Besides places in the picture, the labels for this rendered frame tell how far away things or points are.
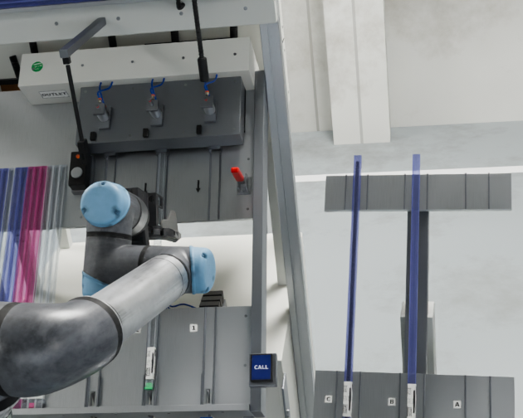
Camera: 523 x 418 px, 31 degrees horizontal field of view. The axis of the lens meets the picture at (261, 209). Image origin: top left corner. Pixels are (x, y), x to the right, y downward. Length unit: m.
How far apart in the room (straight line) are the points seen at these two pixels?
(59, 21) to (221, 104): 0.38
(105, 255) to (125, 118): 0.48
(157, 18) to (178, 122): 0.22
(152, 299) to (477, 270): 2.47
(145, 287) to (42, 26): 0.84
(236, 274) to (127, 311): 1.16
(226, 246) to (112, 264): 1.07
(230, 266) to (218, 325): 0.68
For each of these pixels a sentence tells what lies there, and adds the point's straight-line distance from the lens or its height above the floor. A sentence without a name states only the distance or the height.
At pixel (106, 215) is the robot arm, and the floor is 1.14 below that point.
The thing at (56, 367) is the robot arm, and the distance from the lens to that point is 1.15.
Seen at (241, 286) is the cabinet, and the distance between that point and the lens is 2.35.
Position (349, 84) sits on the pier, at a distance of 4.95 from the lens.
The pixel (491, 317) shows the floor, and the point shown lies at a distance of 3.38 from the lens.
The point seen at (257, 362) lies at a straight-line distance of 1.71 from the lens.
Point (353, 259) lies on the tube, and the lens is 1.71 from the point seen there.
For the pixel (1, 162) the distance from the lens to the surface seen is 2.06.
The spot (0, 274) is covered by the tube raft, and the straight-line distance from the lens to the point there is 1.94.
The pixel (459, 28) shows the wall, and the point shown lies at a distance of 5.12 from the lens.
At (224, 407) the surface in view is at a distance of 1.72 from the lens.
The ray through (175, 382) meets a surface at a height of 0.75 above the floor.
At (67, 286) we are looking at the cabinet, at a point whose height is 0.62.
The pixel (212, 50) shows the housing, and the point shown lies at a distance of 1.95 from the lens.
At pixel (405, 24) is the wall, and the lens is 5.11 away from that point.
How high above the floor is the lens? 1.72
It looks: 23 degrees down
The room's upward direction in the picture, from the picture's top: 6 degrees counter-clockwise
